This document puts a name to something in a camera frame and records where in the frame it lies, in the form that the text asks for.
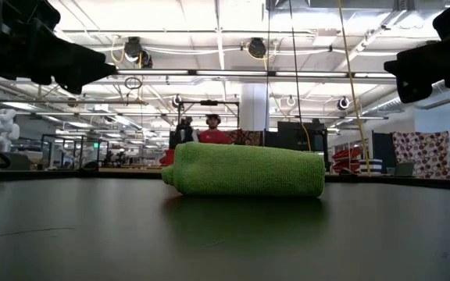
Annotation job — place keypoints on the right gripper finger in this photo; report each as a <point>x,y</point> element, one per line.
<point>416,74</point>

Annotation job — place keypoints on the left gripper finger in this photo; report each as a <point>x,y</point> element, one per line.
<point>76,66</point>

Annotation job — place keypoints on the green microfiber towel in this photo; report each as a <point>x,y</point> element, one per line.
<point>248,171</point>

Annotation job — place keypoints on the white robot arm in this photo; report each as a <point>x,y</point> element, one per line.
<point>4,129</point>

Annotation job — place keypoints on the white polka dot fabric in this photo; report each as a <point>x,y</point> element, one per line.
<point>424,152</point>

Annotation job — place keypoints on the black white striped box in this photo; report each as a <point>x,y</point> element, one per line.
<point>370,166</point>

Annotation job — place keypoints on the red stacked bins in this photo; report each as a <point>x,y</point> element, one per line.
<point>346,160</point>

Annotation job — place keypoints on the red plastic bin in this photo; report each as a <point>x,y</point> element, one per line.
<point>168,158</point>

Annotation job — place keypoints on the black monitor cart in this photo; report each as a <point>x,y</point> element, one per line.
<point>291,136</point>

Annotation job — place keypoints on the brown patterned fabric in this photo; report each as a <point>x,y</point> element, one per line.
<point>248,137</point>

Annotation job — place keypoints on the black camera rig frame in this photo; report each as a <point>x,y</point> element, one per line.
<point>208,103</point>

